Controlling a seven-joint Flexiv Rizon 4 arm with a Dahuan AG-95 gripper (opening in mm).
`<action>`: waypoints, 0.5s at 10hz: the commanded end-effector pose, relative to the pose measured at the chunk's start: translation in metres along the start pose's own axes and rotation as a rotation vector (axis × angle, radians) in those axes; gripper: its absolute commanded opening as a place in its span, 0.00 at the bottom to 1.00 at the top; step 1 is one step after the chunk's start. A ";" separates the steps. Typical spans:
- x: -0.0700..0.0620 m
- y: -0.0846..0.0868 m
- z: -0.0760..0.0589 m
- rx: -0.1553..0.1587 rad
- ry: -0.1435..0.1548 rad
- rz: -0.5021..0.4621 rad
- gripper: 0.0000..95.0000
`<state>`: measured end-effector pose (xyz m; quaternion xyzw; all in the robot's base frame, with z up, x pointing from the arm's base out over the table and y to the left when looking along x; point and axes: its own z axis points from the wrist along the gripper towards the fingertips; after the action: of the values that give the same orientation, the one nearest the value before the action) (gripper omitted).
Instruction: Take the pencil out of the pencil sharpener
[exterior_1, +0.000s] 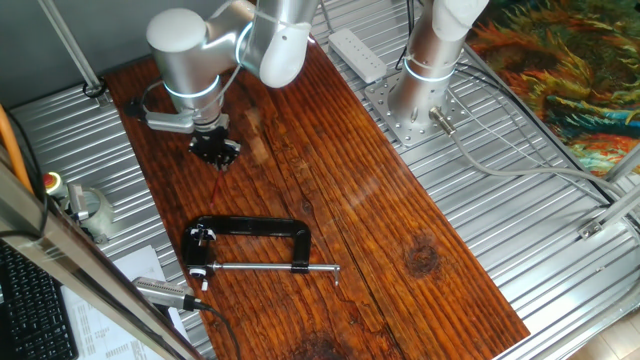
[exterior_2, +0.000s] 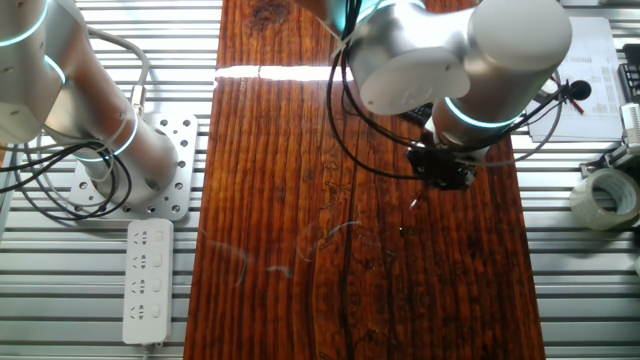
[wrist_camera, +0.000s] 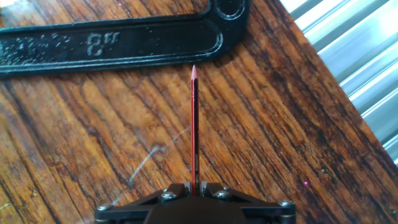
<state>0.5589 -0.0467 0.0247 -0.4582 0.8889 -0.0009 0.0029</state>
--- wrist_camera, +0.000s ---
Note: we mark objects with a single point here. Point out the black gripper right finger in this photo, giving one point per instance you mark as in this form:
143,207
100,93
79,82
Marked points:
270,211

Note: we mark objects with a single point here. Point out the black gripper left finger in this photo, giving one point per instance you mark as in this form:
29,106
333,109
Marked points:
124,211

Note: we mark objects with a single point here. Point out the red and black pencil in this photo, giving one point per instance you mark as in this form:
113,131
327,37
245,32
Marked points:
195,130

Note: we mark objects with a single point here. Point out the brown wooden board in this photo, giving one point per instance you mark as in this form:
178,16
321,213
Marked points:
280,130

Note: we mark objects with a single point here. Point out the black C-clamp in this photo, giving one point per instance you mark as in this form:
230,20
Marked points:
140,43

